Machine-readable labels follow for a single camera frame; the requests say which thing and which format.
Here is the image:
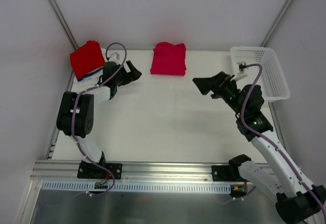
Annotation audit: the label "crimson pink t-shirt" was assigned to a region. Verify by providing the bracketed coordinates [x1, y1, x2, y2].
[150, 42, 186, 76]

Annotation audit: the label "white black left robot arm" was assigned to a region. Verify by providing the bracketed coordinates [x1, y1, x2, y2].
[57, 61, 142, 181]

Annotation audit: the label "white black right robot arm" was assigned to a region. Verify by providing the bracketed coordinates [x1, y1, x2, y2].
[193, 72, 325, 223]

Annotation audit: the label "folded blue t-shirt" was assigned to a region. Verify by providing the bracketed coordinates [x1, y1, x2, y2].
[74, 67, 103, 82]

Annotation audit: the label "folded red t-shirt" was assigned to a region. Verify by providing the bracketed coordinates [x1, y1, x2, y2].
[70, 41, 105, 78]

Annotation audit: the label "white plastic mesh basket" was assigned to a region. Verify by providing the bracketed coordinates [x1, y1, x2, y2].
[229, 46, 291, 103]

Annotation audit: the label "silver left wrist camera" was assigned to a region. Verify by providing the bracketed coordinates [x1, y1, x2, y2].
[107, 52, 120, 64]

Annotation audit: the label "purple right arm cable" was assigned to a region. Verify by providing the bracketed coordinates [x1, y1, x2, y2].
[240, 63, 326, 219]

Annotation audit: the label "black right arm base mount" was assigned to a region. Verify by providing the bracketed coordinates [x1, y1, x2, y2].
[211, 165, 245, 182]

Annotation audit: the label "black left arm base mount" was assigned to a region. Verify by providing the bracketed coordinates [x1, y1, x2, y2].
[77, 161, 123, 180]

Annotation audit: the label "aluminium mounting rail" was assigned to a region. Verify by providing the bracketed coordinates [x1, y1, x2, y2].
[30, 160, 243, 184]

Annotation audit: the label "white slotted cable duct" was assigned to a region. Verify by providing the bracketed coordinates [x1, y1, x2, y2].
[41, 180, 231, 194]

